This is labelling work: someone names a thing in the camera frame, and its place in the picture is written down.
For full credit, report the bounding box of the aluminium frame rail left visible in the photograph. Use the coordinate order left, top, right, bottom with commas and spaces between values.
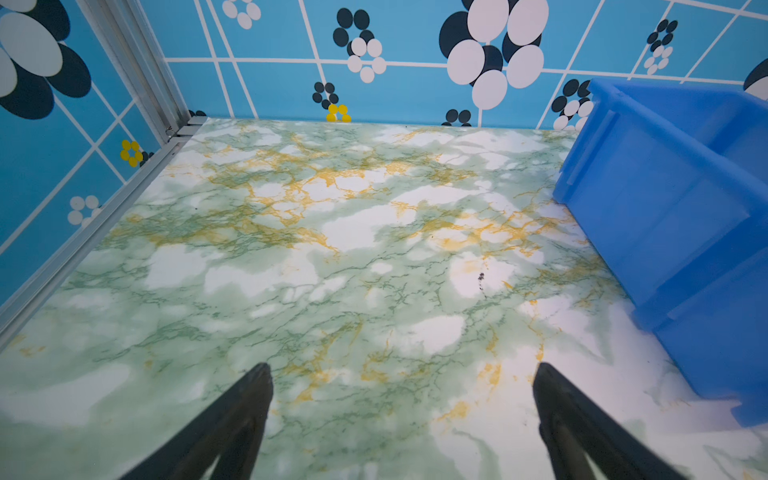
1, 116, 209, 348

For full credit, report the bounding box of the blue plastic bin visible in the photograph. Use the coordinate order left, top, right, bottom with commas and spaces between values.
553, 79, 767, 427

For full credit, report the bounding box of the aluminium frame post left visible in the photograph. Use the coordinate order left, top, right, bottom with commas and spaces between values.
77, 0, 190, 142

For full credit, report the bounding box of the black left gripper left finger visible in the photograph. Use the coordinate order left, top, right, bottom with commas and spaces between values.
123, 363, 274, 479

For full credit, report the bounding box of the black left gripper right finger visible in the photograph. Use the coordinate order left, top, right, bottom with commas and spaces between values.
533, 362, 683, 479

